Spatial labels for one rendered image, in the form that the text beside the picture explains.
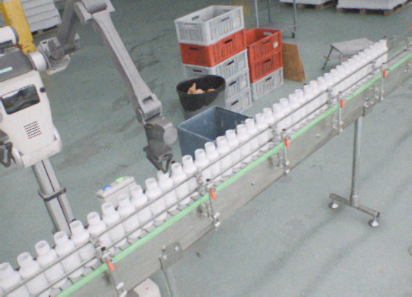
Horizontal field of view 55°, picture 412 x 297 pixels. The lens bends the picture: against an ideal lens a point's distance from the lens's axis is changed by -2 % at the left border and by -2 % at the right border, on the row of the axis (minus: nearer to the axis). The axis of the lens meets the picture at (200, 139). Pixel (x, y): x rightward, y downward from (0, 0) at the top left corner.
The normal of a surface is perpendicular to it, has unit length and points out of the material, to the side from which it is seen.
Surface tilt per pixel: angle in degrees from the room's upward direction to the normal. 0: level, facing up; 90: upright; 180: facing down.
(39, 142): 90
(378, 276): 0
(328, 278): 0
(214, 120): 90
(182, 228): 90
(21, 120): 90
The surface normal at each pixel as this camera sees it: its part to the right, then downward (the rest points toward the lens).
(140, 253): 0.67, 0.28
